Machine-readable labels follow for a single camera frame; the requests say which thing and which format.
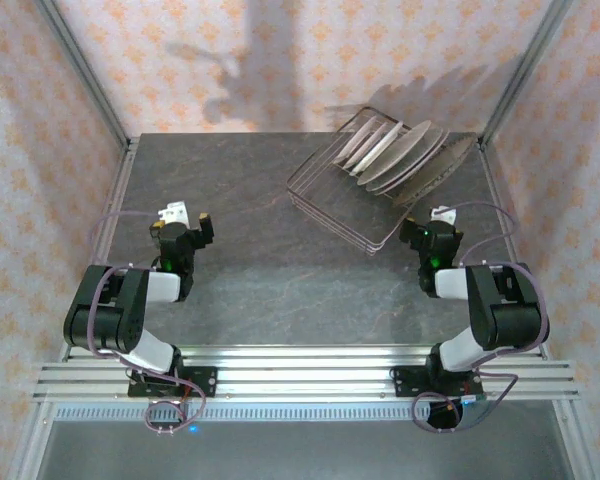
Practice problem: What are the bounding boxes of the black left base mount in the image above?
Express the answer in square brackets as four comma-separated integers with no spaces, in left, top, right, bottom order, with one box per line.
[127,366,219,400]

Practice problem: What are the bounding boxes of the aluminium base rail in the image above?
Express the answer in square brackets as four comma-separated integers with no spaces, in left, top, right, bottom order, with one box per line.
[32,344,579,401]

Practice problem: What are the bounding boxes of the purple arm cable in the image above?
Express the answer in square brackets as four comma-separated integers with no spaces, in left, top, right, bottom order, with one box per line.
[87,209,211,436]
[412,199,549,434]

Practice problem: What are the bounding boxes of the aluminium table side rail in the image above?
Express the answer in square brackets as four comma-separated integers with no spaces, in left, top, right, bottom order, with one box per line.
[477,139,551,361]
[59,139,141,361]

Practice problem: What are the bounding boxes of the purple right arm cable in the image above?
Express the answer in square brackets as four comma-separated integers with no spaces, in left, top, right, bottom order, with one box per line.
[412,199,549,434]

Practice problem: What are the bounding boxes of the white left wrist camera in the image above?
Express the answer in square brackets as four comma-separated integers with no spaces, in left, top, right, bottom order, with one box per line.
[159,199,192,226]

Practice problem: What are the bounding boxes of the metal wire dish rack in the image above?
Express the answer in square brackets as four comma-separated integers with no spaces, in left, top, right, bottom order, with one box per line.
[284,105,454,257]

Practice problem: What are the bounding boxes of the aluminium frame leg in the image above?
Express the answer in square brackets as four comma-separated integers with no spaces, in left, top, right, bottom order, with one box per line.
[553,399,597,480]
[14,399,56,480]

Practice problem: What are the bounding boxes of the aluminium frame post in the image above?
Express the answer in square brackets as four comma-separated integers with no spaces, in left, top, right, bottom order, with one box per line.
[479,0,574,149]
[32,0,134,154]

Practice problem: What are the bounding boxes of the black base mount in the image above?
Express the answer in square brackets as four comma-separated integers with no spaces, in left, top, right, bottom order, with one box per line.
[127,366,219,400]
[389,366,484,400]

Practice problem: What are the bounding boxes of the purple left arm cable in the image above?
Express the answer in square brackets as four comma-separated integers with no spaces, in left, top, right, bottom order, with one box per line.
[87,209,211,436]

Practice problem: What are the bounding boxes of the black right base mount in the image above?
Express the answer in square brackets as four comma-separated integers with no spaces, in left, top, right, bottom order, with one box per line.
[389,366,484,400]

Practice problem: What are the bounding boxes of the slotted grey cable duct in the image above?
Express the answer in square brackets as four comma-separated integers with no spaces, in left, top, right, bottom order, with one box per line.
[52,404,564,422]

